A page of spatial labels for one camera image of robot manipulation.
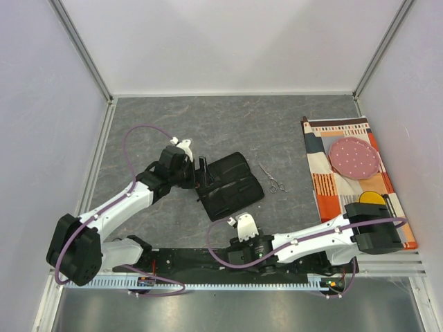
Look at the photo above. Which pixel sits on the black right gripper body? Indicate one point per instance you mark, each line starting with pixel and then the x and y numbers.
pixel 233 256

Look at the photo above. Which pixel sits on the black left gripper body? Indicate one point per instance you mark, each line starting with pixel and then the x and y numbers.
pixel 187 175

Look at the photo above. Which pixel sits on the black zip tool case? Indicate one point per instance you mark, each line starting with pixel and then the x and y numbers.
pixel 231 187

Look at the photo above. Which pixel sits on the silver hair scissors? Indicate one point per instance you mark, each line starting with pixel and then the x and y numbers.
pixel 275 185

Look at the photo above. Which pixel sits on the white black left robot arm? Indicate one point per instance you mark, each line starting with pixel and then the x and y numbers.
pixel 78 249

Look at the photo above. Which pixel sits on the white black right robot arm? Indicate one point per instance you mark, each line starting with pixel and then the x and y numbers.
pixel 364 228

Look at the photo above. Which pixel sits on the colourful patterned cloth mat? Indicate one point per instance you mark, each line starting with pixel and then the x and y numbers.
pixel 331 190

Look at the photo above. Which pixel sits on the yellow plastic bowl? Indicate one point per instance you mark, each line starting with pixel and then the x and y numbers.
pixel 371 197

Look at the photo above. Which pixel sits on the pink dotted plate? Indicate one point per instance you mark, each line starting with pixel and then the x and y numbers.
pixel 354 158

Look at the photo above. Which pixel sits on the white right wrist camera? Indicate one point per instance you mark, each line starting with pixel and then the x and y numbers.
pixel 245 225

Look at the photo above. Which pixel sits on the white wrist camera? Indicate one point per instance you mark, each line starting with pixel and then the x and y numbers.
pixel 245 225
pixel 183 144

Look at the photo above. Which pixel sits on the light blue cable duct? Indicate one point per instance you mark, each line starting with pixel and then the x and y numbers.
pixel 218 282

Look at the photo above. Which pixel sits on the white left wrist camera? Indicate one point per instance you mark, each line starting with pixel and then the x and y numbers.
pixel 183 144

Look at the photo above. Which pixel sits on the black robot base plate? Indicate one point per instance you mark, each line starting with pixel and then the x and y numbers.
pixel 175 260

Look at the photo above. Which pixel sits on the aluminium frame post left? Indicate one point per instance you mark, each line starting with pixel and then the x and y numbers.
pixel 75 38

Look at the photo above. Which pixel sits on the aluminium frame post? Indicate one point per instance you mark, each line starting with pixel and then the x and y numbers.
pixel 388 37
pixel 75 38

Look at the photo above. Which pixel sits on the aluminium frame post right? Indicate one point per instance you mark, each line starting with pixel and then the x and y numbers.
pixel 388 37

